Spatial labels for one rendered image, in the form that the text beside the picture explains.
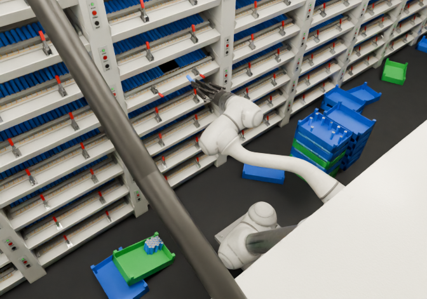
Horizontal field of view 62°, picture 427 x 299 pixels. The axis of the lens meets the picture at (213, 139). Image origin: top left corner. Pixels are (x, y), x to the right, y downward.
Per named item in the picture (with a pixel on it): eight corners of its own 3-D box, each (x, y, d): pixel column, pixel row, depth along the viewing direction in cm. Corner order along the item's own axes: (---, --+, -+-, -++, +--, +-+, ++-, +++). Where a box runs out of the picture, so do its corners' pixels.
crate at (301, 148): (344, 155, 245) (347, 147, 240) (326, 170, 236) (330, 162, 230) (309, 132, 261) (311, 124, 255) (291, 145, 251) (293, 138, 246)
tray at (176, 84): (218, 71, 207) (222, 60, 199) (126, 113, 180) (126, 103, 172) (198, 47, 212) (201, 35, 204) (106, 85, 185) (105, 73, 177)
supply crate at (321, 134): (351, 139, 234) (354, 130, 228) (333, 154, 225) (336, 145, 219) (314, 116, 250) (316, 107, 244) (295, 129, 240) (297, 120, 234)
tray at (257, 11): (303, 5, 225) (314, -14, 213) (231, 35, 197) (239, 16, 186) (283, -16, 230) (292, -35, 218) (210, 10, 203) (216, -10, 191)
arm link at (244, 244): (251, 246, 194) (225, 275, 182) (232, 223, 193) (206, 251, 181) (365, 231, 130) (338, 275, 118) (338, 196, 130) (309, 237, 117)
